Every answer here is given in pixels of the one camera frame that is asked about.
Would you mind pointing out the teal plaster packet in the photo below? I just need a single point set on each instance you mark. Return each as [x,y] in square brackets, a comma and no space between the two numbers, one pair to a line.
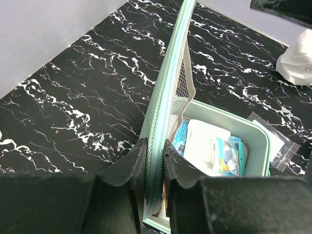
[229,156]

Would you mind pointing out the white gauze pad packet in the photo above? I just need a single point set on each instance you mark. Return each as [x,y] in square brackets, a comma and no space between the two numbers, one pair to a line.
[199,149]

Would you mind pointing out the white crumpled cloth bag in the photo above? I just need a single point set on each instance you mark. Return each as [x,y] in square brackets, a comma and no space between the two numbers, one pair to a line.
[295,64]

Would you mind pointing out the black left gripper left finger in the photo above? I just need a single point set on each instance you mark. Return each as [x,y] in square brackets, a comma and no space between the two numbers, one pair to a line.
[110,202]

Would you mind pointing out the blue mask packet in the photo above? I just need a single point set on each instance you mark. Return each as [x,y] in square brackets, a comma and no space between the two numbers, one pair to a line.
[181,138]

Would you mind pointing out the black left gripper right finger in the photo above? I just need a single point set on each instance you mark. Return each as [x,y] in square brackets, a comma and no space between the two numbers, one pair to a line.
[200,204]

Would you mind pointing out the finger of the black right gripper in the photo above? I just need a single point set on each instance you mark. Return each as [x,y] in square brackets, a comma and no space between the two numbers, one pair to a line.
[297,11]

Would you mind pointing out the clear bag white pads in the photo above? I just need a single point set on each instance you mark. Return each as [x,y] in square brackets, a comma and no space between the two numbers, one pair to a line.
[282,149]

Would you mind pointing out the mint green medicine case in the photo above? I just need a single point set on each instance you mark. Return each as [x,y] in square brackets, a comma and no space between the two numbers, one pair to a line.
[173,100]

